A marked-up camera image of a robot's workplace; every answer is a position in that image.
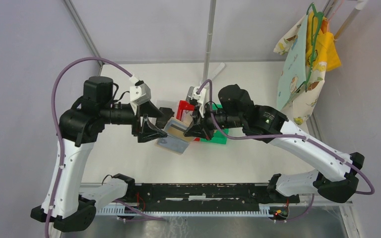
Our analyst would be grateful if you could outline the white pole stand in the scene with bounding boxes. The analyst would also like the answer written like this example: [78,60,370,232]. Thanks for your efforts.
[199,0,226,85]

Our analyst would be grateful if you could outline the yellow hanging garment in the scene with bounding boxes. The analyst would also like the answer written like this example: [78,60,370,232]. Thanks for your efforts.
[306,12,341,71]

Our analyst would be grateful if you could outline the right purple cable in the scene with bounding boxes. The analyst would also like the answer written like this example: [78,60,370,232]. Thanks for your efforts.
[197,79,376,223]

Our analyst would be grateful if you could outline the clear plastic bin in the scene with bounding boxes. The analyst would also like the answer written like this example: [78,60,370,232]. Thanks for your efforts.
[155,99,179,113]

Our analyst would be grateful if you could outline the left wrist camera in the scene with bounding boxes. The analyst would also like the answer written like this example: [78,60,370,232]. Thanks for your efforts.
[129,74,151,115]

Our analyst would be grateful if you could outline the purple cable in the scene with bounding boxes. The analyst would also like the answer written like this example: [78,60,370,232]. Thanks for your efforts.
[44,57,167,238]
[197,79,376,223]

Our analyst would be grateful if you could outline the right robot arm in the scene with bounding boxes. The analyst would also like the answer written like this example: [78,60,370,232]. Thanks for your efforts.
[184,84,365,203]

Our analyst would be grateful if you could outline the black cards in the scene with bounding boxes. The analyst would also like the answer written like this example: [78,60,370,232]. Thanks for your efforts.
[155,107,175,129]

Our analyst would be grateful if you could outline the beige card holder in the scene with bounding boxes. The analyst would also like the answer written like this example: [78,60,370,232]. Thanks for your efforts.
[155,118,195,155]

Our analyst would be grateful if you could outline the green plastic bin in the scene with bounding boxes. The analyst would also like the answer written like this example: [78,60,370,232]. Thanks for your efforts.
[199,103,228,145]

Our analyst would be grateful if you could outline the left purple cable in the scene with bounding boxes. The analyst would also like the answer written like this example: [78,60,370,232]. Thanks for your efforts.
[44,57,167,238]

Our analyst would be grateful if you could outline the white cable duct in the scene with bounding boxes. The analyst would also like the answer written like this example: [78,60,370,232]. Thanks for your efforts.
[95,205,272,218]

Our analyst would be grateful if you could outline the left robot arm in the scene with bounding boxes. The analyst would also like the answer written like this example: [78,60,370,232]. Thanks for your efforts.
[31,76,167,232]

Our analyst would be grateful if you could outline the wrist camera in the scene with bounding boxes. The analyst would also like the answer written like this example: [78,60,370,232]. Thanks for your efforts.
[186,86,207,117]
[129,74,151,115]

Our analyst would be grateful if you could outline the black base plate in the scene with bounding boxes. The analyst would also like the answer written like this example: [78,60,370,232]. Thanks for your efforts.
[120,183,300,212]

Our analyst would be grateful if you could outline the green clothes hanger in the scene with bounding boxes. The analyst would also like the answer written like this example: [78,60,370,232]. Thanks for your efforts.
[304,3,327,92]

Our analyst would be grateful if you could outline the hanging patterned cloth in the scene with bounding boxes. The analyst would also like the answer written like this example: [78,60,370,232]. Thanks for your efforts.
[273,15,324,125]

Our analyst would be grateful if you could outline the white hanger rail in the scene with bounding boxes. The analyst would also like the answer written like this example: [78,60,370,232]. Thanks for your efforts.
[334,0,368,41]

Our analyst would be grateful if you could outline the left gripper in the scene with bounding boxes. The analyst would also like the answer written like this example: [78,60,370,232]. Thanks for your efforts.
[101,99,168,142]

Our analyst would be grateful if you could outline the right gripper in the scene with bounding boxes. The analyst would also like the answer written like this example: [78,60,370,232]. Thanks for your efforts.
[184,101,244,141]

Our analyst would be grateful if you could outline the red plastic bin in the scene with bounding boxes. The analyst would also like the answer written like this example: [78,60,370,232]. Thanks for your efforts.
[176,100,201,142]

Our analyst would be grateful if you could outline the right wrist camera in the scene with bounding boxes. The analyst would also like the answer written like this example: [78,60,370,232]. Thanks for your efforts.
[186,86,207,117]

